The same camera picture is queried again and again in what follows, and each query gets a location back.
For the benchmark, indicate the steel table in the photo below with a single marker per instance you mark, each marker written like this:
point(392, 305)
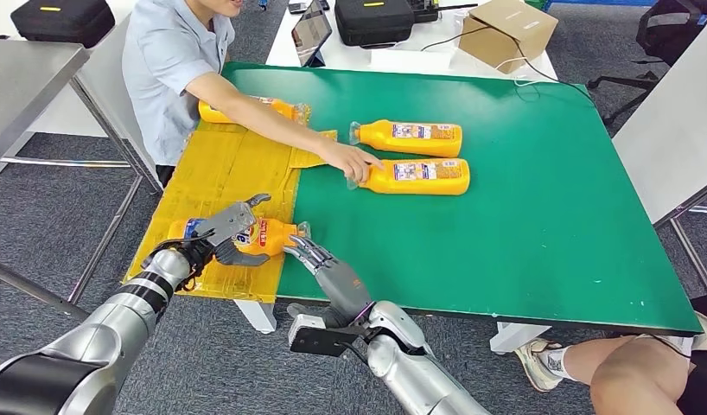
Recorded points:
point(21, 74)

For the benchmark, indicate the grey table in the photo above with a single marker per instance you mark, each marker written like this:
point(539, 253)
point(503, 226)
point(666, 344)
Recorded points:
point(674, 126)

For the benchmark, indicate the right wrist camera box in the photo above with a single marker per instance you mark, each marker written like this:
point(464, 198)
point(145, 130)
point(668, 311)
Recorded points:
point(322, 341)

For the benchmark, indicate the person's right hand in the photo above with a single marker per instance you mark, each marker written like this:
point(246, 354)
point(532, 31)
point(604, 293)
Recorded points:
point(350, 160)

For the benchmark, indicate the black office chair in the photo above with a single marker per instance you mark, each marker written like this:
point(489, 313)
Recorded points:
point(668, 28)

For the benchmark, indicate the brown cardboard box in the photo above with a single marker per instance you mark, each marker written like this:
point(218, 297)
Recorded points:
point(503, 34)

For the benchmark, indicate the tablet on stand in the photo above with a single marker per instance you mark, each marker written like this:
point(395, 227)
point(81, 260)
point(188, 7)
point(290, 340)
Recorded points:
point(312, 31)

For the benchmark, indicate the yellow taped cardboard sheet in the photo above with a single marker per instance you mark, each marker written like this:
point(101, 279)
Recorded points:
point(227, 172)

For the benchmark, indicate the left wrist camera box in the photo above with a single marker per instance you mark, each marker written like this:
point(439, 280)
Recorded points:
point(227, 223)

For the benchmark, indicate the orange detergent bottle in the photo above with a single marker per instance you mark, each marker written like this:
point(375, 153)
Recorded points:
point(270, 236)
point(422, 183)
point(382, 138)
point(285, 109)

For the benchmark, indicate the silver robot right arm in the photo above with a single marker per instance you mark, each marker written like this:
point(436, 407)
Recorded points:
point(411, 366)

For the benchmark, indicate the black radio device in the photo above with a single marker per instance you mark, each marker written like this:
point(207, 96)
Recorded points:
point(423, 10)

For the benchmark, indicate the white table leg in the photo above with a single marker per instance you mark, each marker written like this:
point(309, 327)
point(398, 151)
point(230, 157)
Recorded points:
point(516, 339)
point(259, 316)

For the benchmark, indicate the person with bare legs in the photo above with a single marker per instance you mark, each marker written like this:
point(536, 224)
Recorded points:
point(628, 378)

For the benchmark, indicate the white table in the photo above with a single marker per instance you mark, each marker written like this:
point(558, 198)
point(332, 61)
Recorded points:
point(353, 57)

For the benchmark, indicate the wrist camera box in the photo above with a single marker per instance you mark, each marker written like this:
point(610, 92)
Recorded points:
point(322, 341)
point(227, 223)

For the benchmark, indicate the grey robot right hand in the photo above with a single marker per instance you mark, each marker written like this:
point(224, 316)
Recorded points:
point(342, 289)

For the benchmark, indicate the person's right forearm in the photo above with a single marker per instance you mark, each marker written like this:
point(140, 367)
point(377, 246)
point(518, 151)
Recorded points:
point(273, 126)

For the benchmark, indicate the black carrying case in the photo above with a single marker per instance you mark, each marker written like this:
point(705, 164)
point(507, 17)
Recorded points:
point(372, 23)
point(61, 23)

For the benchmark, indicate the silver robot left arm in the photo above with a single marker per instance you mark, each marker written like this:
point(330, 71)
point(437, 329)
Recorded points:
point(107, 326)

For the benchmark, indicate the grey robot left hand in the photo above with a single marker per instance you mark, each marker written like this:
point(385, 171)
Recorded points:
point(245, 260)

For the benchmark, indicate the seated person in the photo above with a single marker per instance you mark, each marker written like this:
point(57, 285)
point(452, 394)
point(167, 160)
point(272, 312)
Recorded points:
point(164, 63)

